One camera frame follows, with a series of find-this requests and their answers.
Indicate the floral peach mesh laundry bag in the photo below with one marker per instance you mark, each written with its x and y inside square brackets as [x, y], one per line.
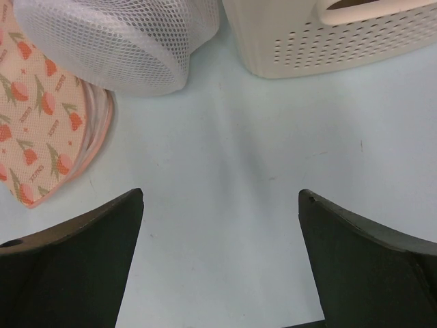
[52, 123]

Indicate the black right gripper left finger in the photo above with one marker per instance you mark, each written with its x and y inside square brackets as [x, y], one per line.
[73, 274]

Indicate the cream perforated plastic basket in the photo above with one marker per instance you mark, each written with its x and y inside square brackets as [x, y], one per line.
[287, 39]

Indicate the white mesh laundry bag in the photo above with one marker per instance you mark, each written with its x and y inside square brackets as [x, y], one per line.
[142, 48]

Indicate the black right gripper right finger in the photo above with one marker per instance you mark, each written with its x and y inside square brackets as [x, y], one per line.
[366, 274]

